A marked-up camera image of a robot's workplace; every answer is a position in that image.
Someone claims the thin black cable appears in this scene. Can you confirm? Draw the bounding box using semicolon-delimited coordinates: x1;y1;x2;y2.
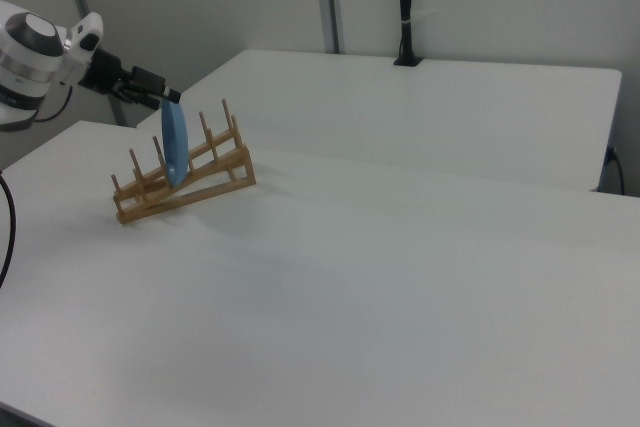
32;84;75;124

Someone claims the wooden plate rack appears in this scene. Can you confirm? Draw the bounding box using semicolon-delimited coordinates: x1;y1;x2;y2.
110;97;258;225

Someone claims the blue round plate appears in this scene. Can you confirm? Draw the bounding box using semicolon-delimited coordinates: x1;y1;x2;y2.
160;100;189;190

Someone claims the black cable with blue plug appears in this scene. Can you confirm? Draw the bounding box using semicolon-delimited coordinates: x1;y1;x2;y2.
605;145;627;195

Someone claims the black camera stand pole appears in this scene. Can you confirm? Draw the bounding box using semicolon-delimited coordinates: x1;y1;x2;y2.
392;0;424;68

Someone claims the thick black cable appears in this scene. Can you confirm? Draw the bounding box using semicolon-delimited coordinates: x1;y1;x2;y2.
0;169;17;290

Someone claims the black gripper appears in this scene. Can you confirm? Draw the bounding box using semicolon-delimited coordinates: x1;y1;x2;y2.
79;49;183;109

